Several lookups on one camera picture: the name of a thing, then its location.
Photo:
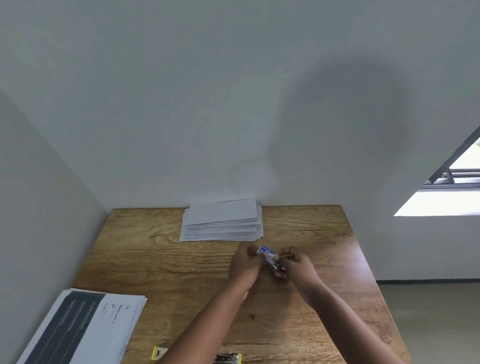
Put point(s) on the person's left hand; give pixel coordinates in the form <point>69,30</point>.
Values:
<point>243,266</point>

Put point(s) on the person's right hand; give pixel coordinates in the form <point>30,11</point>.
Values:
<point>300,268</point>

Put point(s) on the person's right fingers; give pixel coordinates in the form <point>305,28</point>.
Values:
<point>285,262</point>

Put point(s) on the person's left fingers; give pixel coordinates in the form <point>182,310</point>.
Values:
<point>254,252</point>

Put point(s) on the small blue and white box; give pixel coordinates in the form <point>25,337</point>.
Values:
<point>270,257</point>

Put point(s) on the person's left forearm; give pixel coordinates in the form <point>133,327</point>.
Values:
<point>204,322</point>

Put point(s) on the person's right forearm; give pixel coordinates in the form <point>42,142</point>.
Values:
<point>348,322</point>

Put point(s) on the wooden table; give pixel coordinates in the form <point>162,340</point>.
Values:
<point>240,285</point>

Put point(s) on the stack of white envelopes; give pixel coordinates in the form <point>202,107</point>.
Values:
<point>222,221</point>

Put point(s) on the yellow and black stapler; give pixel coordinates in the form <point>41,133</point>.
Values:
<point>195,356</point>

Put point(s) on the stack of printed paper sheets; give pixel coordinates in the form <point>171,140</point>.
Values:
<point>80,328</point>

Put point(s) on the window with dark frame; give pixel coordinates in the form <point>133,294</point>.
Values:
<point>446,183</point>

